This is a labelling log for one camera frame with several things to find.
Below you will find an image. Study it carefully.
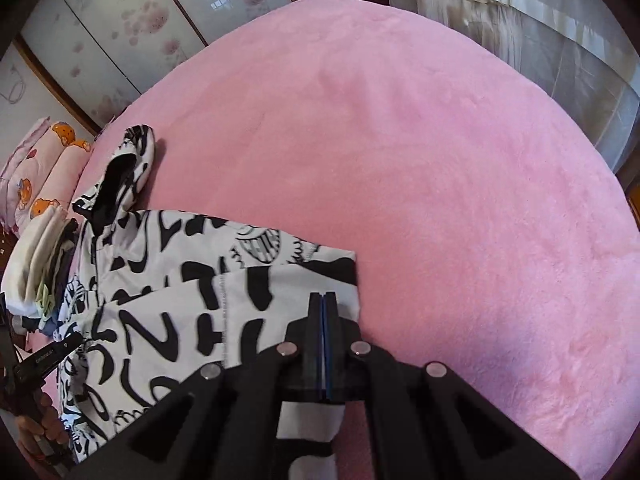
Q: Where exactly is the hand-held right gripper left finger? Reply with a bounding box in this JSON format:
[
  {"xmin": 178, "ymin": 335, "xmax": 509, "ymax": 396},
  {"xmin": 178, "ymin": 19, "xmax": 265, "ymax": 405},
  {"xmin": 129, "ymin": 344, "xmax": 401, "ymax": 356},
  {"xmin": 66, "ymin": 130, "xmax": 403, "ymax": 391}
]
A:
[{"xmin": 65, "ymin": 292, "xmax": 326, "ymax": 480}]

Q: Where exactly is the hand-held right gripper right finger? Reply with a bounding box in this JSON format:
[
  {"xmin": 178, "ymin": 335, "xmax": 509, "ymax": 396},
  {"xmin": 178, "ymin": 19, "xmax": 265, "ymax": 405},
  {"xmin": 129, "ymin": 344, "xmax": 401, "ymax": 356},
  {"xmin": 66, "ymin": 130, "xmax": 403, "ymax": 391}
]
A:
[{"xmin": 322, "ymin": 294, "xmax": 581, "ymax": 480}]

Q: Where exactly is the white black lettered hooded jacket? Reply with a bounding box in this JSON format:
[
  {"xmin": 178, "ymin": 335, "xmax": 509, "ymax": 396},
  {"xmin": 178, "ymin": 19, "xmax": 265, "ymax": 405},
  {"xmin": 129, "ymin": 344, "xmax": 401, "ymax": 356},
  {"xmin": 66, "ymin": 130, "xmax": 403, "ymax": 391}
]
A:
[{"xmin": 55, "ymin": 124, "xmax": 362, "ymax": 463}]

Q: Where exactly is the pile of folded clothes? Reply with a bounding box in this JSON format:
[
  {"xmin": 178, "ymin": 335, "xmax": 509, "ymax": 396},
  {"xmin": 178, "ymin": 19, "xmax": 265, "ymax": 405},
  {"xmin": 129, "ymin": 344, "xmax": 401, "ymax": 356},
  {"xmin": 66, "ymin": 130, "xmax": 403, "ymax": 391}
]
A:
[{"xmin": 0, "ymin": 205, "xmax": 71, "ymax": 311}]

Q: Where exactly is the person's left hand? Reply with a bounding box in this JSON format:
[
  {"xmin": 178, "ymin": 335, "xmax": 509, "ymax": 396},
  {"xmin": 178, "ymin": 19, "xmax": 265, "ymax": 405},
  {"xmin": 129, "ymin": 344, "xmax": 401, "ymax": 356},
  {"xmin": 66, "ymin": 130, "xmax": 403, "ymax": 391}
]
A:
[{"xmin": 15, "ymin": 392, "xmax": 71, "ymax": 466}]

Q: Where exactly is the blue folded garment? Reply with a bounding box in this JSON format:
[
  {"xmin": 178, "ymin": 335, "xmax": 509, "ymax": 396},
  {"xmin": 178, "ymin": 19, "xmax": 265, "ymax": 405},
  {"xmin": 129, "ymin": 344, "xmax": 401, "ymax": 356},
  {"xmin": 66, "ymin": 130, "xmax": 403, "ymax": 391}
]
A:
[{"xmin": 37, "ymin": 310, "xmax": 62, "ymax": 338}]

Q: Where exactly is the light green folded garment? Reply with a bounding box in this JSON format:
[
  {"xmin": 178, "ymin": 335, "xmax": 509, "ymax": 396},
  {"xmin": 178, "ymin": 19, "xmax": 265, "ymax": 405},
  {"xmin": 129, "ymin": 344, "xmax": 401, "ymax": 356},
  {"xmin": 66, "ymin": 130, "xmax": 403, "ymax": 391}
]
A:
[{"xmin": 35, "ymin": 282, "xmax": 56, "ymax": 316}]

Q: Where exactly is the black folded garment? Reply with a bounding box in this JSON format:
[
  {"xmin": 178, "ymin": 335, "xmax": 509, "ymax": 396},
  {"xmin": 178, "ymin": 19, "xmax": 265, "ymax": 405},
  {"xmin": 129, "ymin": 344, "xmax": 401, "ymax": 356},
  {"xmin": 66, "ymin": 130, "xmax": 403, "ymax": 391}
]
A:
[{"xmin": 54, "ymin": 220, "xmax": 82, "ymax": 301}]

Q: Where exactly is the pink plush bed blanket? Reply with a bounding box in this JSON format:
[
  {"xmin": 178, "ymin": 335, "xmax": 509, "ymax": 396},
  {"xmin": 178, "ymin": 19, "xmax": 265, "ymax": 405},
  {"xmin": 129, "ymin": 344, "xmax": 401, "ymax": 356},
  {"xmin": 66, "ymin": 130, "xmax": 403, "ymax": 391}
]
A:
[{"xmin": 25, "ymin": 0, "xmax": 640, "ymax": 480}]

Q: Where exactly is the pink bear print folded quilt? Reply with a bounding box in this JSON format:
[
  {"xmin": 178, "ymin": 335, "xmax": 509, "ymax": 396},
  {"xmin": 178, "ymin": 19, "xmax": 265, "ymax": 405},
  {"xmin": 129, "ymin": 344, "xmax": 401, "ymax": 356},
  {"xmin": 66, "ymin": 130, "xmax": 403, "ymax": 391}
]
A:
[{"xmin": 0, "ymin": 117, "xmax": 95, "ymax": 233}]

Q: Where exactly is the frosted floral sliding wardrobe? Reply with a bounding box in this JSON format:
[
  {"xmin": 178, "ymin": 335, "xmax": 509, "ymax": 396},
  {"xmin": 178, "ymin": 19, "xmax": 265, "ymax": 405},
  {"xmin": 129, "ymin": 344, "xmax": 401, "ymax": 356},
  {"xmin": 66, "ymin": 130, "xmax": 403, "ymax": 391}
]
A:
[{"xmin": 15, "ymin": 0, "xmax": 311, "ymax": 133}]

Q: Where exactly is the white air conditioner hose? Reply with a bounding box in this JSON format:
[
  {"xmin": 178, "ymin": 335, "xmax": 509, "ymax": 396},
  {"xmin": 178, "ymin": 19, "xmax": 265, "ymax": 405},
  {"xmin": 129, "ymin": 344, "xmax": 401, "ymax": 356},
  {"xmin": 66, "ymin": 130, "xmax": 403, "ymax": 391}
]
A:
[{"xmin": 0, "ymin": 72, "xmax": 27, "ymax": 107}]

